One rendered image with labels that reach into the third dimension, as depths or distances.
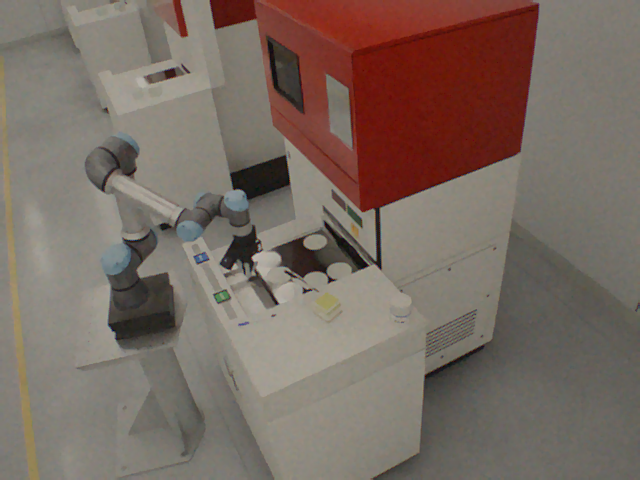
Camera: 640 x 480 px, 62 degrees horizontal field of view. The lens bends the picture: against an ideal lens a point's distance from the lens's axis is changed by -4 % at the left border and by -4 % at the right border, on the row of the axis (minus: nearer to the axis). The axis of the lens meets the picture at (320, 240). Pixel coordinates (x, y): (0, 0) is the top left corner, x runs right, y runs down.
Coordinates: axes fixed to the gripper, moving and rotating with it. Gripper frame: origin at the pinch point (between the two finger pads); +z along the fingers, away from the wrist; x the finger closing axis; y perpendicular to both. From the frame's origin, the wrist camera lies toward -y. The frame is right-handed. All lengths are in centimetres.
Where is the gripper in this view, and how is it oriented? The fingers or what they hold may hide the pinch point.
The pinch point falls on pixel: (246, 275)
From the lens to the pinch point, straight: 210.6
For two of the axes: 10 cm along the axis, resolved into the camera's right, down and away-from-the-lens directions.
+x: -8.2, -3.2, 4.8
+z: 0.6, 7.8, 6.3
